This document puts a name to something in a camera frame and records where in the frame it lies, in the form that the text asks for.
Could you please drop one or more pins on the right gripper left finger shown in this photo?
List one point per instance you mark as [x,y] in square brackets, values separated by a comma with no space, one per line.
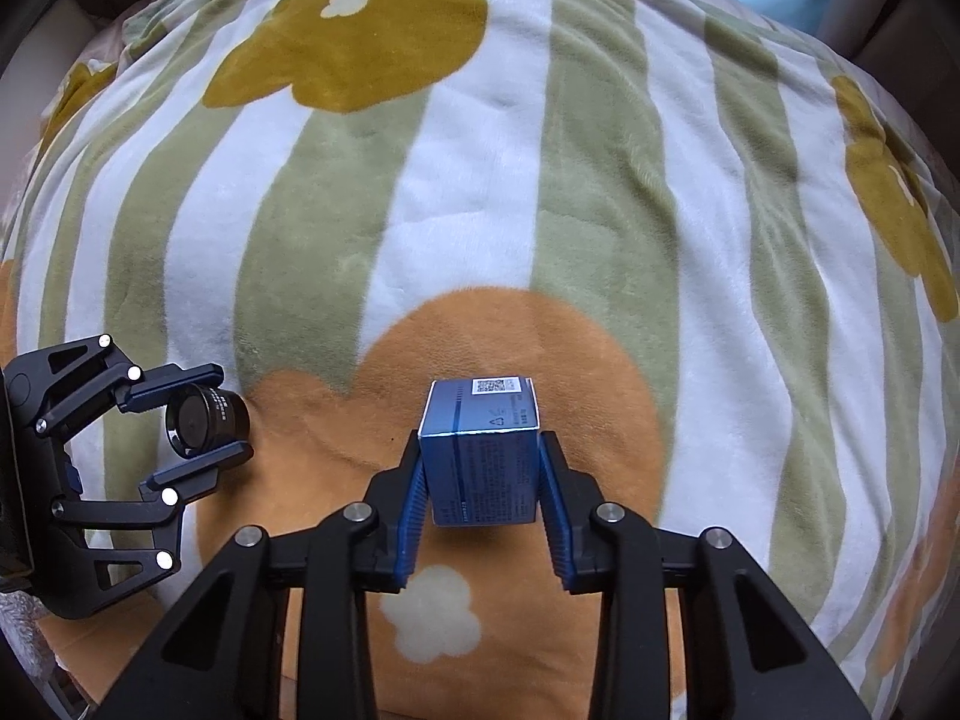
[369,546]

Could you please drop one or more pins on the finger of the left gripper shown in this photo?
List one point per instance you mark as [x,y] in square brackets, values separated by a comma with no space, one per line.
[150,382]
[161,479]

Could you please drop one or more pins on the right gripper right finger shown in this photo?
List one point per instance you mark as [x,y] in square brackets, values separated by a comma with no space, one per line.
[600,546]

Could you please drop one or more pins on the dark blue small box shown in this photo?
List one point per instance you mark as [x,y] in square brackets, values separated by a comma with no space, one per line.
[480,445]

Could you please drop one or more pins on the floral striped fleece blanket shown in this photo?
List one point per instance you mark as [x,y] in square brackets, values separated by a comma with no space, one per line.
[726,257]

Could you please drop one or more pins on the brown cardboard box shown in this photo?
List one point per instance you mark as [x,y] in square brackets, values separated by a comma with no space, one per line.
[21,614]

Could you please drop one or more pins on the cream padded headboard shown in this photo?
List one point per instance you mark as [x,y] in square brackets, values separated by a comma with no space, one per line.
[32,79]

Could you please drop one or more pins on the black round jar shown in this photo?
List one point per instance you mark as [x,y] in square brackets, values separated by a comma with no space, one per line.
[200,419]

